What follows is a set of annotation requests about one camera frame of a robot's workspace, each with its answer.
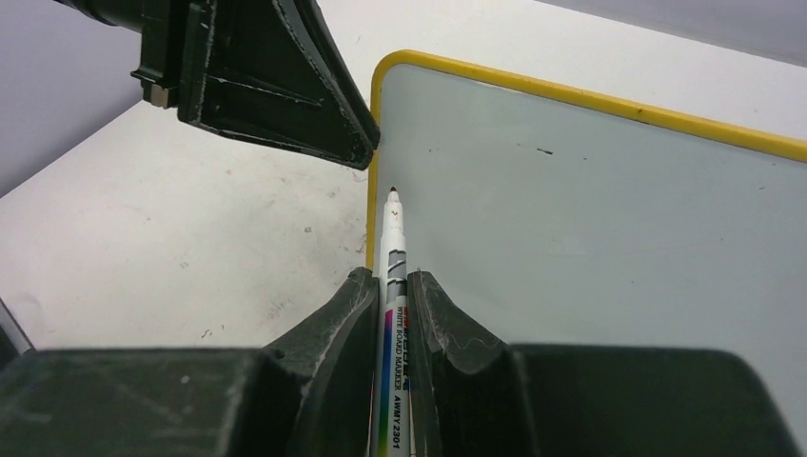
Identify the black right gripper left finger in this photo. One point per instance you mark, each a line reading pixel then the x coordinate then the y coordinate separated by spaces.
pixel 307 393

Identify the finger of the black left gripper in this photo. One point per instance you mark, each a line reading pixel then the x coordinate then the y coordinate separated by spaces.
pixel 260 72

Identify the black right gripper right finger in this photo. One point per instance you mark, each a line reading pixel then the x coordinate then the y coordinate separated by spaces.
pixel 473 394

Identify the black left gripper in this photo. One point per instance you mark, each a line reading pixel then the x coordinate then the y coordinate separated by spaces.
pixel 127 14

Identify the white whiteboard marker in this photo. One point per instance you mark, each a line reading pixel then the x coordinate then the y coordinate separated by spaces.
pixel 390 432

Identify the yellow framed whiteboard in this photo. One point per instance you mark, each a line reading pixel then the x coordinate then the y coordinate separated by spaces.
pixel 556 214

